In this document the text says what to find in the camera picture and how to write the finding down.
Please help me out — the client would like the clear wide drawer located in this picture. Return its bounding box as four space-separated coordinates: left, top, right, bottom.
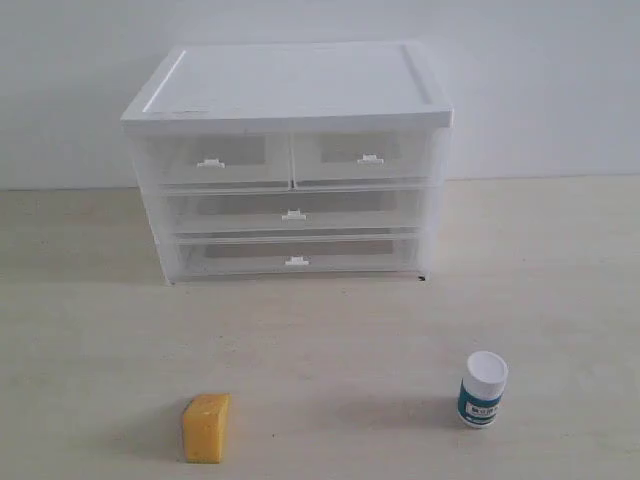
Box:
177 233 424 277
164 189 432 235

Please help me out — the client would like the clear bottom wide drawer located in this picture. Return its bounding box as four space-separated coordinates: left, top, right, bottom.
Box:
177 233 424 277

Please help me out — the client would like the clear middle wide drawer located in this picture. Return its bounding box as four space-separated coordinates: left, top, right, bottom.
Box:
164 189 432 235

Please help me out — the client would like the white capped teal bottle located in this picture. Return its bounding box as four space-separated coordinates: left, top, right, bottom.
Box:
457 351 509 428

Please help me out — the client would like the yellow sponge block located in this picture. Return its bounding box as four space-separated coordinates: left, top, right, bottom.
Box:
182 393 231 464

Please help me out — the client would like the white plastic drawer cabinet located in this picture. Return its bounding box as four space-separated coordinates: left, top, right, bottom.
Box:
121 41 454 284

